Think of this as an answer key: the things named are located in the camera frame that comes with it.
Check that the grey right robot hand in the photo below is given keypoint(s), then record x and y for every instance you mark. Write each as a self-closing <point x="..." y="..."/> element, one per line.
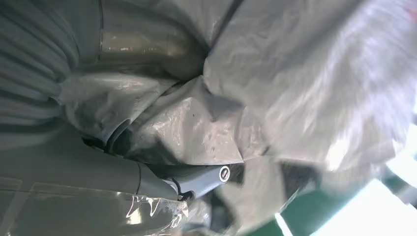
<point x="65" y="169"/>

